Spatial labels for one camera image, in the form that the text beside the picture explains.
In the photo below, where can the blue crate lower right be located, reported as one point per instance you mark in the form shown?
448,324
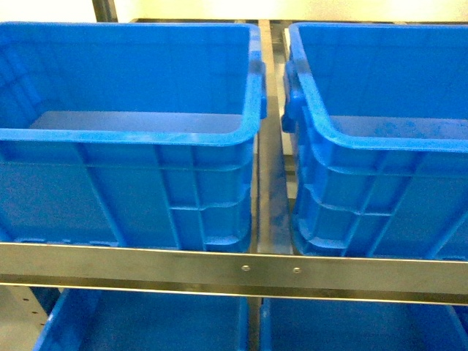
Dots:
287,324

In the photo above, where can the blue crate lower left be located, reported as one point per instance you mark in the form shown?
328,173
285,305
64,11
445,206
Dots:
118,320

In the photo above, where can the blue crate upper left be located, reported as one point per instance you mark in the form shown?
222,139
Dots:
133,135

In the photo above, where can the blue crate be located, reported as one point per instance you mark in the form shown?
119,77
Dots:
377,115
118,320
133,135
287,324

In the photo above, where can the blue crate upper right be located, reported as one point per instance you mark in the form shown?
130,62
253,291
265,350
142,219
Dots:
377,115

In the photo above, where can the stainless steel shelf rack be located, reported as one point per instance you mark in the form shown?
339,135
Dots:
270,269

